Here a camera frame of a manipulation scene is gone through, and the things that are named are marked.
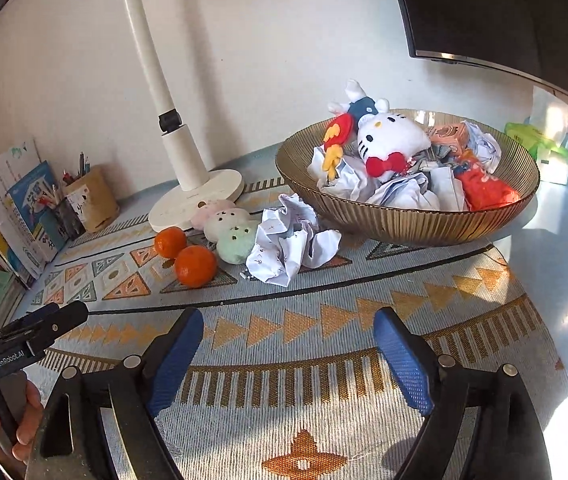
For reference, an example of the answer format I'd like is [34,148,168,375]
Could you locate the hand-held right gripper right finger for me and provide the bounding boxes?
[372,306,553,480]

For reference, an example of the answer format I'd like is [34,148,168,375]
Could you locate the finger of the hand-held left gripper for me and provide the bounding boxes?
[0,303,60,342]
[0,301,90,361]

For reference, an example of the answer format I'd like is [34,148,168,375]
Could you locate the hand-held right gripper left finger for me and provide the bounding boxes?
[24,306,206,480]

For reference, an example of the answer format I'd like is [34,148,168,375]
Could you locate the pastel dango plush toy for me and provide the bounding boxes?
[191,199,260,265]

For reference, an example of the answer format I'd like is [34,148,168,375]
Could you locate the gold ribbed glass bowl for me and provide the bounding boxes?
[275,108,541,247]

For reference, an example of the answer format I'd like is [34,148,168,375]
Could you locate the white paper ball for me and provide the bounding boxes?
[314,145,379,204]
[464,120,503,177]

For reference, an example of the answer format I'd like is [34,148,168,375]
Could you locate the red snack packet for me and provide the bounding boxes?
[456,152,522,212]

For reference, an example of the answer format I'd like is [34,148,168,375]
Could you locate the white cat plush toy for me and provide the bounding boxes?
[323,79,433,182]

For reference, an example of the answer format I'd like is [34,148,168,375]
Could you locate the small orange box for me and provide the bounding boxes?
[426,122,471,159]

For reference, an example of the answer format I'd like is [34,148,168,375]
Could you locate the person's left hand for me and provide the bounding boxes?
[0,379,45,467]

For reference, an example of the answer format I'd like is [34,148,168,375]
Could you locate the orange mandarin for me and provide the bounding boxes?
[174,244,219,289]
[154,226,189,260]

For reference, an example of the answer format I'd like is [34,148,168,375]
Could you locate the black mesh pen holder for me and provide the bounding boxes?
[51,195,87,242]

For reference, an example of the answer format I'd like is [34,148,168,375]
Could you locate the row of upright books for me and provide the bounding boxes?
[0,137,68,289]

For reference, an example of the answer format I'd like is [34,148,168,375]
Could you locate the patterned woven table mat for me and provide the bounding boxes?
[1,180,568,480]

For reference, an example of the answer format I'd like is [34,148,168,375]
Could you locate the bunch of pens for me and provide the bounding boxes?
[61,151,93,186]
[38,182,72,209]

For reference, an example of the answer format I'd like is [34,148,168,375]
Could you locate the brown pen holder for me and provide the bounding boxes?
[66,165,121,234]

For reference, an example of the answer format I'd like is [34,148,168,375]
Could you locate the small crumpled white paper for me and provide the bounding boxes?
[308,229,343,267]

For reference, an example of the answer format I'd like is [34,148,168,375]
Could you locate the large crumpled white paper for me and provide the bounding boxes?
[245,192,321,289]

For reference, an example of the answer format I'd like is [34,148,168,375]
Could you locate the white desk lamp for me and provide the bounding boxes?
[45,0,245,235]

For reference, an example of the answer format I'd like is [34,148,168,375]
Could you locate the green tissue pack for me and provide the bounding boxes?
[505,86,568,185]

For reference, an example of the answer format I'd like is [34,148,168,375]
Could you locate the black monitor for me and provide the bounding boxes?
[384,0,568,107]

